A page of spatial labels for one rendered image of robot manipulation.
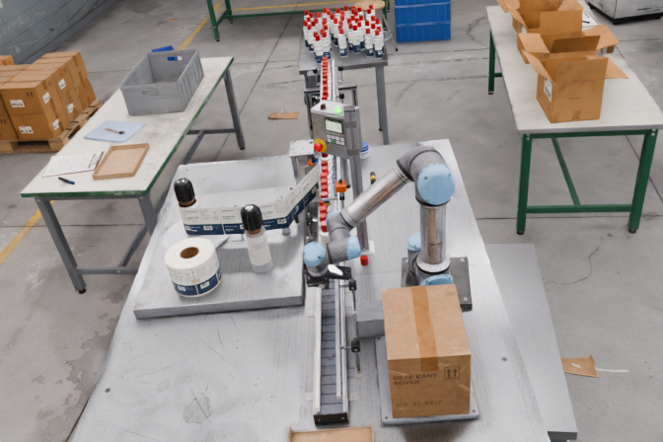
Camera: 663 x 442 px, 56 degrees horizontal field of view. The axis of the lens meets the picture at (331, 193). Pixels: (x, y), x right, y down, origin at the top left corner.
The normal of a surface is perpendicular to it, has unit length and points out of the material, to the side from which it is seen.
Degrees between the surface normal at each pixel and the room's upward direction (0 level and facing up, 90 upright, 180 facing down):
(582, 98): 90
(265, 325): 0
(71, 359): 0
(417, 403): 90
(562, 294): 0
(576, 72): 99
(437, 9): 90
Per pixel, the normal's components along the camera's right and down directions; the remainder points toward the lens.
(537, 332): -0.11, -0.83
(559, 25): -0.14, 0.31
